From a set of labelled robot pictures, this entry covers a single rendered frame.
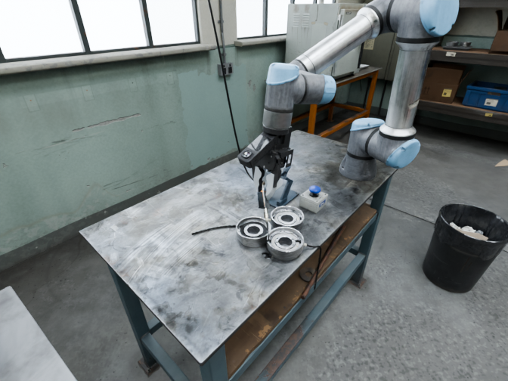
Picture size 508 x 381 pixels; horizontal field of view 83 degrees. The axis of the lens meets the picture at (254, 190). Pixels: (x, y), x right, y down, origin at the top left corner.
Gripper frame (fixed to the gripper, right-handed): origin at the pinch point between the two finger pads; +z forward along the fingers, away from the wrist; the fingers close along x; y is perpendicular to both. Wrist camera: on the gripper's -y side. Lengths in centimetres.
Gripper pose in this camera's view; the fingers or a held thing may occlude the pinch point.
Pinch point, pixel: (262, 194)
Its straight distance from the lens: 84.4
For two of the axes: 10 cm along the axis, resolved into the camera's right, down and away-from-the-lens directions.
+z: -1.0, 8.8, 4.6
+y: 6.7, -2.8, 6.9
